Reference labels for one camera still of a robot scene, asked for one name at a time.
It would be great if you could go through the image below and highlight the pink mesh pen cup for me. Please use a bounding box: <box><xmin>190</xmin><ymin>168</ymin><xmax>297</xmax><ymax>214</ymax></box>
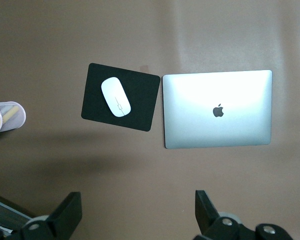
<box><xmin>0</xmin><ymin>100</ymin><xmax>28</xmax><ymax>139</ymax></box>

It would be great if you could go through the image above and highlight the white computer mouse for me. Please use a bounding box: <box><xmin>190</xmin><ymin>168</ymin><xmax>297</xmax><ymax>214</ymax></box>
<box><xmin>100</xmin><ymin>76</ymin><xmax>132</xmax><ymax>118</ymax></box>

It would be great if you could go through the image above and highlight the black mouse pad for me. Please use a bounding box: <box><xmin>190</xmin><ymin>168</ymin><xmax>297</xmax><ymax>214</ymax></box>
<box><xmin>80</xmin><ymin>62</ymin><xmax>162</xmax><ymax>133</ymax></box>

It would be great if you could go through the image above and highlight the silver laptop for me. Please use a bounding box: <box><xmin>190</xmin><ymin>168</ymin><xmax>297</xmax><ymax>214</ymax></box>
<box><xmin>161</xmin><ymin>69</ymin><xmax>274</xmax><ymax>150</ymax></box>

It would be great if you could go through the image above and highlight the yellow highlighter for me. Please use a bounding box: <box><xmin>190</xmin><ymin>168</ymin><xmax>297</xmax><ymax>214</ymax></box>
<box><xmin>0</xmin><ymin>106</ymin><xmax>20</xmax><ymax>135</ymax></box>

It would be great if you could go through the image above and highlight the grey wire mesh organizer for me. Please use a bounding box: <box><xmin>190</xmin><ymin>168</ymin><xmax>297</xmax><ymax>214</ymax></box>
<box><xmin>0</xmin><ymin>191</ymin><xmax>35</xmax><ymax>237</ymax></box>

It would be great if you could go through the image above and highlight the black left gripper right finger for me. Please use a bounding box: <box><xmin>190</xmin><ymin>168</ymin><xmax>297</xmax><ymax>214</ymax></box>
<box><xmin>193</xmin><ymin>189</ymin><xmax>294</xmax><ymax>240</ymax></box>

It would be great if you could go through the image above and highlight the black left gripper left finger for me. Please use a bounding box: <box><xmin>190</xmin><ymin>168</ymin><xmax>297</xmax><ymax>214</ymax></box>
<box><xmin>0</xmin><ymin>191</ymin><xmax>83</xmax><ymax>240</ymax></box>

